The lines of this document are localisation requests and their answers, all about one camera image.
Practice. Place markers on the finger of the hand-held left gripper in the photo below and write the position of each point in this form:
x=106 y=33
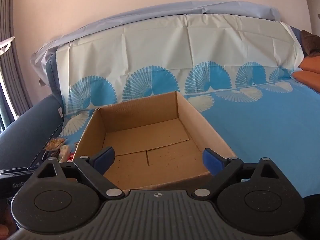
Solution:
x=17 y=172

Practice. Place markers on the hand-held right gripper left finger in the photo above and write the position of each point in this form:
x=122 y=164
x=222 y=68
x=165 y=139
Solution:
x=105 y=156

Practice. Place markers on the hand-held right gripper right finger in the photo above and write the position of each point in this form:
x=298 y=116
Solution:
x=212 y=161

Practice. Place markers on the brown cardboard box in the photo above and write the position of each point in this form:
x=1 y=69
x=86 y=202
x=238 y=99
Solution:
x=162 y=135

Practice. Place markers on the blue white fan-print sheet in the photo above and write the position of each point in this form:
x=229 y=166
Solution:
x=250 y=130

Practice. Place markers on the grey curtain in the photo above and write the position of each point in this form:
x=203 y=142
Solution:
x=15 y=80

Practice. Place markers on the orange cushion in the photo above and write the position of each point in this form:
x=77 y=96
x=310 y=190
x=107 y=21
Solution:
x=311 y=63
x=308 y=81

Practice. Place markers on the brown cushion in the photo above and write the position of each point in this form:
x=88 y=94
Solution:
x=311 y=41

